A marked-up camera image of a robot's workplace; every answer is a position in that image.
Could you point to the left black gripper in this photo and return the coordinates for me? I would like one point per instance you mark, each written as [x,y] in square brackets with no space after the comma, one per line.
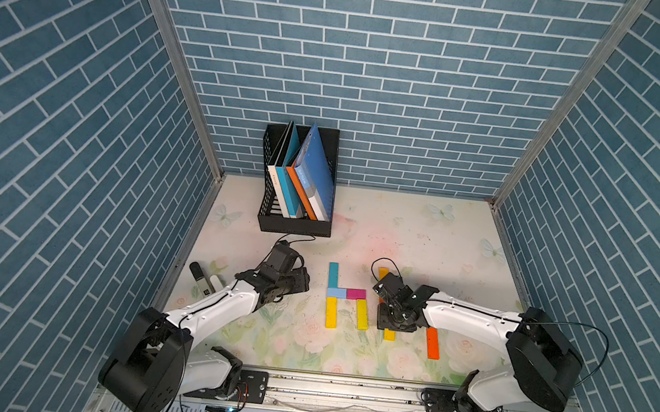
[301,279]

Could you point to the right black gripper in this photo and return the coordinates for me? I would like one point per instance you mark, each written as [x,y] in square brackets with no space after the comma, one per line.
[382,322]

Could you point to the teal long block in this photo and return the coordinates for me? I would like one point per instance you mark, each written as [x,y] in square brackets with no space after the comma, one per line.
[333,274]

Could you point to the magenta block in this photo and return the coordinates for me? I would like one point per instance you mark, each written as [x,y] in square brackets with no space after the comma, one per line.
[355,294]

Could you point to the light blue block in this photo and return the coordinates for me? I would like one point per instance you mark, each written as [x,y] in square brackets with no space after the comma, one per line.
[336,293]

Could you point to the orange long block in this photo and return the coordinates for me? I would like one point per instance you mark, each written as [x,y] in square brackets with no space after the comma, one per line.
[432,344]

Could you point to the yellow long block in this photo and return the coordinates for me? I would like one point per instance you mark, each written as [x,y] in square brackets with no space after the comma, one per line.
[331,313]

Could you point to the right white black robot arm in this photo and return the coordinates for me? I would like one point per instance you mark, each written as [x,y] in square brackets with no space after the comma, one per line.
[541,364]

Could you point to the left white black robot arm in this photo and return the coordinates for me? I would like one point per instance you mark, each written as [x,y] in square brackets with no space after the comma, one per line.
[152,364]

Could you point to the black mesh file holder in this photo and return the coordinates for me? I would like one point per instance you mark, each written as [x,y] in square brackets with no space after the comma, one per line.
[269,217]

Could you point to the teal book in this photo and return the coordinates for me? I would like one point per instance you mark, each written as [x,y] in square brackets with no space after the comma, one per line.
[295,208]

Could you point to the small black white device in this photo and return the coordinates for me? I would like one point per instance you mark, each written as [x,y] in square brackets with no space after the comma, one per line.
[203,282]

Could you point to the white book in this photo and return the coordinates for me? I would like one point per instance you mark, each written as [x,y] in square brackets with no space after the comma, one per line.
[277,157]

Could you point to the orange book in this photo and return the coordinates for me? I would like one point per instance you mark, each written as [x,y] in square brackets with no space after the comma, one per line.
[301,193]

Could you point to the large blue folder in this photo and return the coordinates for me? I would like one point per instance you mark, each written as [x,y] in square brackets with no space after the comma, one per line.
[311,166]

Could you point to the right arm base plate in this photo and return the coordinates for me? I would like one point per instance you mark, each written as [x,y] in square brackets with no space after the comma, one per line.
[444,400]

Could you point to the aluminium mounting rail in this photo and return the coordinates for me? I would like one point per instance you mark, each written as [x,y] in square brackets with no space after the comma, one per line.
[311,392]

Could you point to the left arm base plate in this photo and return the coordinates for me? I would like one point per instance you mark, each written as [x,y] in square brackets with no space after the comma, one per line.
[249,387]

